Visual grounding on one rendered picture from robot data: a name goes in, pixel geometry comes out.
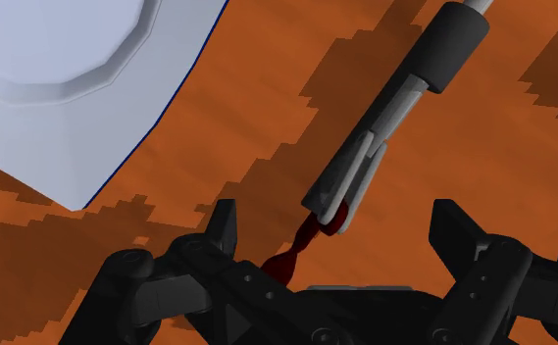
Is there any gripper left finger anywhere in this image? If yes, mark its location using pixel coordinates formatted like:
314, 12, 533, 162
58, 198, 351, 345

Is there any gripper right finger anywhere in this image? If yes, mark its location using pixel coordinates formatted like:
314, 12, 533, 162
426, 198, 558, 345

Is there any white plate with blue rim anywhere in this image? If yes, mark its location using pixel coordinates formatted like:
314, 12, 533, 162
0, 0, 230, 213

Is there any black grey kitchen tool, red tip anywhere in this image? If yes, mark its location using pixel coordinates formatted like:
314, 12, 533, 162
259, 0, 496, 287

